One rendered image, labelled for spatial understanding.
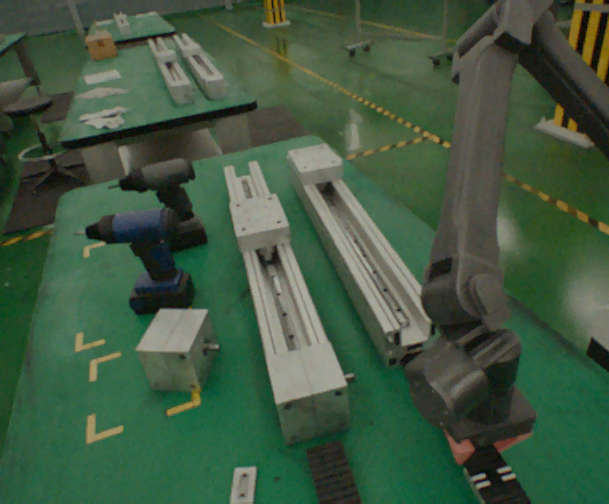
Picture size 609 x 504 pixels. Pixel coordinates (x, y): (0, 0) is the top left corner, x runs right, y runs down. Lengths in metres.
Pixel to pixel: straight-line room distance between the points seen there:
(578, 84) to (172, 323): 0.72
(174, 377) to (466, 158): 0.56
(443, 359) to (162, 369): 0.48
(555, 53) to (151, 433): 0.82
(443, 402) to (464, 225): 0.19
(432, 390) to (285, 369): 0.27
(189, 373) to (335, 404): 0.25
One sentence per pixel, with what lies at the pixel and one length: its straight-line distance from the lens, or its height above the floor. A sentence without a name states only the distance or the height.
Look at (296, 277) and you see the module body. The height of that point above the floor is 0.86.
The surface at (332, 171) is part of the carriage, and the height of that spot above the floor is 0.89.
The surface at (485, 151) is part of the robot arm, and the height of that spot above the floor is 1.15.
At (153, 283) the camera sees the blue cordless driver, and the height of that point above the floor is 0.85.
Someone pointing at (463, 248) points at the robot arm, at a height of 1.09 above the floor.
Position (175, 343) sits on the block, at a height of 0.87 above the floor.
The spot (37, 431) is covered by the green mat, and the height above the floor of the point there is 0.78.
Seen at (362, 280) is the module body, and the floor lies 0.86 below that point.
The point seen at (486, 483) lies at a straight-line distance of 0.67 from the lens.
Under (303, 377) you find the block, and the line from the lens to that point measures 0.69.
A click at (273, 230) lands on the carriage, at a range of 0.97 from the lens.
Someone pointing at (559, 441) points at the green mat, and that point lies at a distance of 0.78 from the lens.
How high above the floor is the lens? 1.39
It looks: 33 degrees down
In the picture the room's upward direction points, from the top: 8 degrees counter-clockwise
